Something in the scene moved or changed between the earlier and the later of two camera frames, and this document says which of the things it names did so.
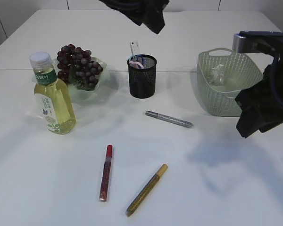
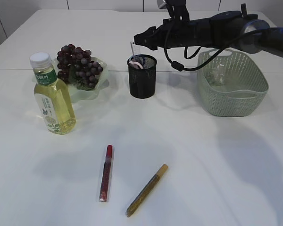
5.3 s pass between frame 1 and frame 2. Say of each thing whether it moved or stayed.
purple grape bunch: stayed
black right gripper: moved
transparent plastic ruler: stayed
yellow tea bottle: stayed
